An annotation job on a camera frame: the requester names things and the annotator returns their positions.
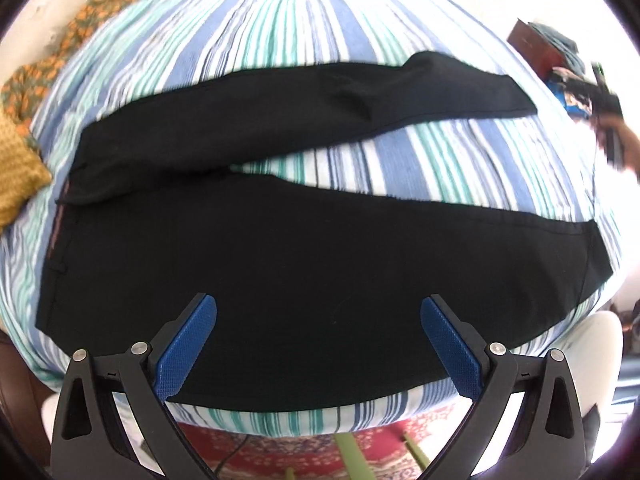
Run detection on dark wooden cabinet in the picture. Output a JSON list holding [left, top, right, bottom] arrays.
[[508, 21, 568, 80]]

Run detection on orange floral green blanket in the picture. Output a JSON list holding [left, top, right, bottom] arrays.
[[1, 0, 139, 129]]

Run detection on person right hand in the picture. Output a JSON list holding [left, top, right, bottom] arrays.
[[594, 114, 640, 176]]

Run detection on black cable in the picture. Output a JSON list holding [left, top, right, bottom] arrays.
[[214, 433, 252, 476]]

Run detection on white trouser leg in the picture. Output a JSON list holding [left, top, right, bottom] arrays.
[[470, 309, 626, 476]]

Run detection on mustard yellow knit cushion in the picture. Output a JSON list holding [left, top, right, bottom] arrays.
[[0, 110, 52, 231]]

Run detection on striped blue green bedspread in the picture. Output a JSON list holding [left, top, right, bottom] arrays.
[[1, 0, 624, 436]]

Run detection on black pants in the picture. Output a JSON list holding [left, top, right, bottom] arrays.
[[36, 52, 613, 412]]

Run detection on pile of clothes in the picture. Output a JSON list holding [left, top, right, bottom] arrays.
[[528, 22, 592, 119]]

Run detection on red patterned rug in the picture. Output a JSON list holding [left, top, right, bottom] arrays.
[[180, 405, 456, 479]]

